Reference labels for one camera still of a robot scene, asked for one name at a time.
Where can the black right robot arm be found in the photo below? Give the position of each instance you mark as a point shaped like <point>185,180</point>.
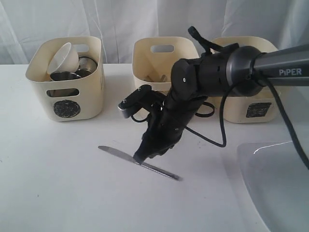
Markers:
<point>232,71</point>

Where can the cream bin with circle mark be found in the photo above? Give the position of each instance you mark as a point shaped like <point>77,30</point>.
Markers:
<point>70,99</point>

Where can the white backdrop curtain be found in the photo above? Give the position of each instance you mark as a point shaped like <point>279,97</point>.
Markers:
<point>26,24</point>

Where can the white rectangular plate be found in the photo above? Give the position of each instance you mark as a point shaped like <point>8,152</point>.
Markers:
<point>270,183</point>

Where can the cream bin with triangle mark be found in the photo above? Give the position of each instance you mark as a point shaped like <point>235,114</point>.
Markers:
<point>155,57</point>

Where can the steel knife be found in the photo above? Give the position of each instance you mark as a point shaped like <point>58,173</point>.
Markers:
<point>125,156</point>

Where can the steel fork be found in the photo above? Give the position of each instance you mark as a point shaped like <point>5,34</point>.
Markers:
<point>164,79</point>

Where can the cream bin with square mark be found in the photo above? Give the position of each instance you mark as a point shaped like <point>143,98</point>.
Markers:
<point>259,108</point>

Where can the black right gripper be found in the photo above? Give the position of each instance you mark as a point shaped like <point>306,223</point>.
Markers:
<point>166,129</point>

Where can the large steel cup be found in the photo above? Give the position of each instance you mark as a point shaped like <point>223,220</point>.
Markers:
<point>63,76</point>

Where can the small steel cup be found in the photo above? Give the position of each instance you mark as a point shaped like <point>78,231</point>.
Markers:
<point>86,66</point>

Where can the white plastic bowl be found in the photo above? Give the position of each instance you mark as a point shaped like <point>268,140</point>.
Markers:
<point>65,59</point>

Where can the steel spoon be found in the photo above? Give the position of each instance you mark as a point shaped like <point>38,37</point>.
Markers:
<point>148,79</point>

